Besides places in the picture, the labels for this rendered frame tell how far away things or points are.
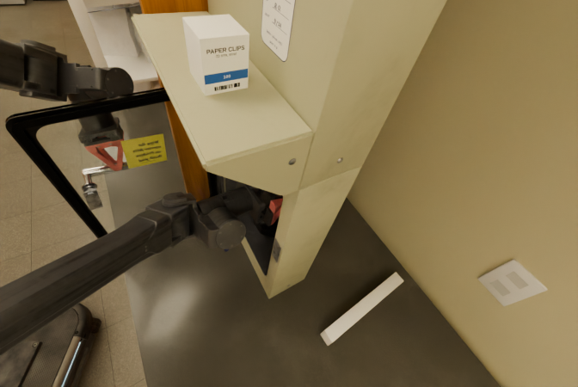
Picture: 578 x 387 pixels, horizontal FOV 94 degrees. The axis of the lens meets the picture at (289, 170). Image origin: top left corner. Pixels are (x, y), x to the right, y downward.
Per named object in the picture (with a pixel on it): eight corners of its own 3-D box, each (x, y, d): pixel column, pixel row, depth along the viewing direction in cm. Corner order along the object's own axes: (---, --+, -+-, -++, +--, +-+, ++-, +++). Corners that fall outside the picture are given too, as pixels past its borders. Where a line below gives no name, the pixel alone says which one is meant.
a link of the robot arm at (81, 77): (13, 39, 42) (13, 95, 43) (63, 34, 39) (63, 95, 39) (90, 64, 54) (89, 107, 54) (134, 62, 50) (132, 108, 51)
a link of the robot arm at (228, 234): (160, 193, 50) (162, 235, 52) (176, 222, 41) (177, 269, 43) (222, 185, 56) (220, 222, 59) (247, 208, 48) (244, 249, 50)
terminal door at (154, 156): (218, 200, 81) (207, 82, 51) (103, 245, 68) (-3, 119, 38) (218, 199, 82) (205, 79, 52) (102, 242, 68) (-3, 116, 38)
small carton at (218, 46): (230, 66, 33) (229, 14, 29) (248, 88, 31) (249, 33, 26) (189, 72, 31) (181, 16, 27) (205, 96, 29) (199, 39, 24)
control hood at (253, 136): (212, 67, 51) (207, 9, 44) (299, 192, 35) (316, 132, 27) (147, 76, 46) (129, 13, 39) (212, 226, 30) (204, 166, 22)
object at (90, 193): (103, 208, 57) (96, 191, 53) (90, 211, 56) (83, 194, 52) (101, 201, 58) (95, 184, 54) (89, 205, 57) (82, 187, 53)
